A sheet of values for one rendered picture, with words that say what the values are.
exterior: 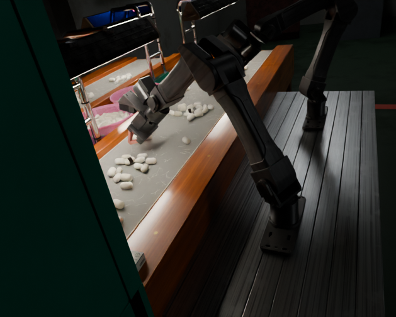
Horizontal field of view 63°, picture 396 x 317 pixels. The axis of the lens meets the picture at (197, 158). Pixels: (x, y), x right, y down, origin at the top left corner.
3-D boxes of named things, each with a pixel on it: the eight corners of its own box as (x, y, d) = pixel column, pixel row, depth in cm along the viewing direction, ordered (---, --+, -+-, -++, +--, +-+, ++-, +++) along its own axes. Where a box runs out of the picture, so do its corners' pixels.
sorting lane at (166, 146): (273, 53, 199) (272, 49, 198) (82, 309, 58) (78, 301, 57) (226, 56, 211) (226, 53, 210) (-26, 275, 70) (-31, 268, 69)
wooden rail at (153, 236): (293, 75, 201) (293, 43, 192) (157, 373, 60) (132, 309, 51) (274, 75, 206) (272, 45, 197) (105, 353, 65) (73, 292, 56)
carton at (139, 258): (146, 260, 60) (143, 252, 59) (136, 275, 57) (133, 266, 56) (119, 254, 62) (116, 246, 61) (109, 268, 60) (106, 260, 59)
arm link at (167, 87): (143, 96, 92) (189, 31, 66) (169, 86, 96) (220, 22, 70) (165, 134, 92) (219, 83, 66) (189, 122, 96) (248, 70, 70)
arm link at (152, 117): (137, 108, 98) (149, 94, 94) (150, 105, 103) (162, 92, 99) (150, 126, 98) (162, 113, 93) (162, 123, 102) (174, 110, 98)
